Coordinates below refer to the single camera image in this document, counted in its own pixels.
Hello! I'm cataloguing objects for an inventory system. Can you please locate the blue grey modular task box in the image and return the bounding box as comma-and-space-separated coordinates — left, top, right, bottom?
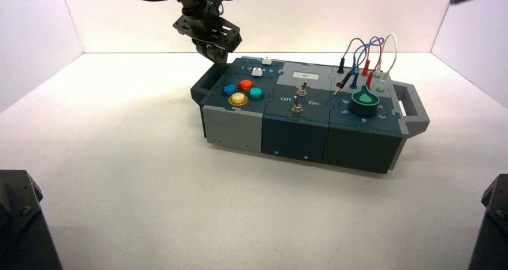
190, 56, 431, 175

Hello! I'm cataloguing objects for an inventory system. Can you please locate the blue banana plug wire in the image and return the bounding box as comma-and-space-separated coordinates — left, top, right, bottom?
349, 37, 385, 90

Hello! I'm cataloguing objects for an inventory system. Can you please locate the black banana plug wire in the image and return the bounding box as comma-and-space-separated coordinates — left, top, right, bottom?
334, 37, 366, 97

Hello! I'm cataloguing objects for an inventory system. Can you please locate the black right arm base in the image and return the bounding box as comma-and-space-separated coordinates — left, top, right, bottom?
468, 174, 508, 270

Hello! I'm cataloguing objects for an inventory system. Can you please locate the yellow push button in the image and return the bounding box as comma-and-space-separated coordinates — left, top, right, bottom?
228, 92, 250, 108

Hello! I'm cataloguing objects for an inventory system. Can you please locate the red banana plug wire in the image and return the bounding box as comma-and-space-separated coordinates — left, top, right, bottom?
360, 36, 385, 90

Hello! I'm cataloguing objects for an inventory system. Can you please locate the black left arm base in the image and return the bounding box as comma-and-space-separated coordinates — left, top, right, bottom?
0, 169, 64, 270

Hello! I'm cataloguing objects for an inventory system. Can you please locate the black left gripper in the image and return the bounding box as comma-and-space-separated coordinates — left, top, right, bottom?
173, 13, 243, 65

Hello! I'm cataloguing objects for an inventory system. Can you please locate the white banana plug wire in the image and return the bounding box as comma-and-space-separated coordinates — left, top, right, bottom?
376, 34, 398, 89

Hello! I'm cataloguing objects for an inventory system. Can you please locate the green rotary knob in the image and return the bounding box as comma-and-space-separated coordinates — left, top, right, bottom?
349, 84, 381, 117

